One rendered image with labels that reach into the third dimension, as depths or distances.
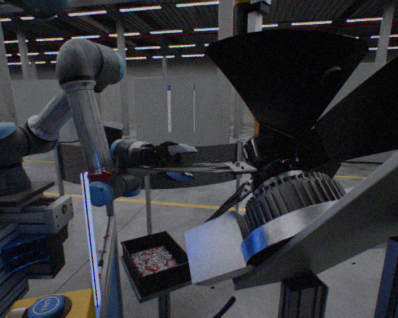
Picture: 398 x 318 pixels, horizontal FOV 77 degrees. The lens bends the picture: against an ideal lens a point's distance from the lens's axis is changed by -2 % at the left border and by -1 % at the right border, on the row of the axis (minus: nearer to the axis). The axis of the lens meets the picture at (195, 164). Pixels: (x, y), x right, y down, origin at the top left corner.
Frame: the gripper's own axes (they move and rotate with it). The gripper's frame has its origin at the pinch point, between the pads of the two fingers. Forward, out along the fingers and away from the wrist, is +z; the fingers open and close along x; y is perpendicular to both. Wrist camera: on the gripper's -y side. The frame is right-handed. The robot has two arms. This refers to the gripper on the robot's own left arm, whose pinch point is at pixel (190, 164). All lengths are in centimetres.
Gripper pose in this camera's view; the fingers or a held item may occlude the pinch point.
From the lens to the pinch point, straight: 65.4
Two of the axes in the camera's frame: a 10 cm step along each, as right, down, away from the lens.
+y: 6.3, -0.7, 7.8
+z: 7.7, 1.5, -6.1
